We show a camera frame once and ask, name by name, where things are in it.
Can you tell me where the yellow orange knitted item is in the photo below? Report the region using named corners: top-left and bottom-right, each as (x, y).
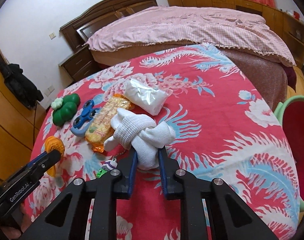
top-left (44, 136), bottom-right (65, 178)

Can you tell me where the knotted white sock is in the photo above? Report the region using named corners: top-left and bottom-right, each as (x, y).
top-left (104, 108), bottom-right (176, 170)

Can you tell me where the yellow snack packet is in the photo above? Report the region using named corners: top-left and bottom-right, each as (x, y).
top-left (85, 94), bottom-right (134, 153)

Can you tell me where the blue fidget spinner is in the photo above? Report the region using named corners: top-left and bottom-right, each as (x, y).
top-left (70, 100), bottom-right (102, 138)

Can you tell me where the green clover-shaped toy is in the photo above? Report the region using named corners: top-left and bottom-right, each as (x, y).
top-left (51, 93), bottom-right (80, 127)

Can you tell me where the white plastic tissue pack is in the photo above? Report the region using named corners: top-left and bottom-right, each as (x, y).
top-left (123, 78), bottom-right (169, 116)

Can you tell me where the red floral table cloth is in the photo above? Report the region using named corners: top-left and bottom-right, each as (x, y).
top-left (25, 44), bottom-right (300, 239)

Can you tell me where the black hanging jacket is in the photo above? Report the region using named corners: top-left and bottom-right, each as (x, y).
top-left (0, 63), bottom-right (44, 109)

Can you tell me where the dark wooden nightstand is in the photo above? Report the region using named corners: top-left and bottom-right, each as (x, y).
top-left (59, 45), bottom-right (98, 82)

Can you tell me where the dark wooden headboard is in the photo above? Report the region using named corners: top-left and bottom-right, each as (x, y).
top-left (60, 0), bottom-right (157, 52)

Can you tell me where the pink checked bedspread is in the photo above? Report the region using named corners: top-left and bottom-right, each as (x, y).
top-left (86, 7), bottom-right (296, 67)

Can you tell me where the red bin with green rim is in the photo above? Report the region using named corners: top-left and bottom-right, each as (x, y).
top-left (274, 95), bottom-right (304, 212)

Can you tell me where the dark purple blanket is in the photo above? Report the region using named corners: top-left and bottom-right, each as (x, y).
top-left (283, 67), bottom-right (297, 91)

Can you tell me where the long wooden low cabinet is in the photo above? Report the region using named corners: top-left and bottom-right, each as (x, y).
top-left (168, 0), bottom-right (284, 33)

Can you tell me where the wooden corner shelf unit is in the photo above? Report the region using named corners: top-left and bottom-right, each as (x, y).
top-left (282, 12), bottom-right (304, 69)

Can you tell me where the red cup on shelf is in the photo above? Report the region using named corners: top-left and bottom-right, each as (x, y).
top-left (293, 11), bottom-right (300, 20)

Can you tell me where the small keychain charm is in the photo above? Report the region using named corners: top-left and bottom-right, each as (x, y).
top-left (95, 150), bottom-right (128, 179)

